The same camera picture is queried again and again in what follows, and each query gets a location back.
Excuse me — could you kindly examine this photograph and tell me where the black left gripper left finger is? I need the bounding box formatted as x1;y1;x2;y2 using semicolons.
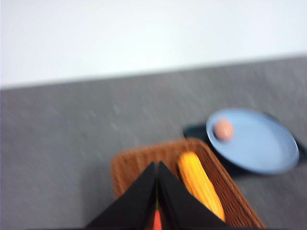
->
86;161;157;230

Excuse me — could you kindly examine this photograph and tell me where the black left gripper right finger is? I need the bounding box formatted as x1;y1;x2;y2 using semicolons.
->
158;161;249;230

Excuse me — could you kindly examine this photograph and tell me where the blue round plate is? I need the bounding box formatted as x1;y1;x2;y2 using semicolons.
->
206;108;299;174

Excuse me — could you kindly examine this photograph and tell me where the brown wicker basket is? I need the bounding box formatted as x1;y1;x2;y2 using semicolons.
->
112;138;265;228

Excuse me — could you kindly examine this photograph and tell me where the red carrot with green leaves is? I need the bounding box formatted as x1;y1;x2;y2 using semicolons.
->
153;207;162;230

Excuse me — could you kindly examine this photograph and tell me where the yellow corn cob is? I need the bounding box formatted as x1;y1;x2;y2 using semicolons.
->
177;152;226;222

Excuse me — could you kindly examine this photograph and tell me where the black rectangular tray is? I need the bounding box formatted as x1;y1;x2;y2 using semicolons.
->
183;124;307;178

